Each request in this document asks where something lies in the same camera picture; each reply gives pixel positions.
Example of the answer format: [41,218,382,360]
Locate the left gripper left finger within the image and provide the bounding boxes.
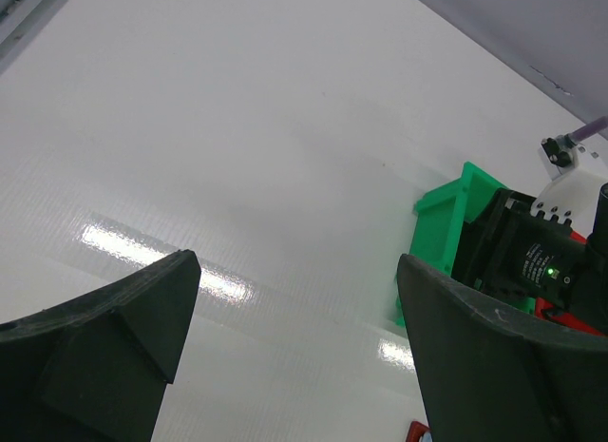
[1,250,201,441]

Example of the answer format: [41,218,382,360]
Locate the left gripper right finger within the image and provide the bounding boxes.
[397,254,607,441]

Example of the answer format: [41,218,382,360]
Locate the red leather card holder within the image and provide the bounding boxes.
[405,420,432,442]

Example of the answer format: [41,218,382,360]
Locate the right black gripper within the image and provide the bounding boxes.
[451,187,607,318]

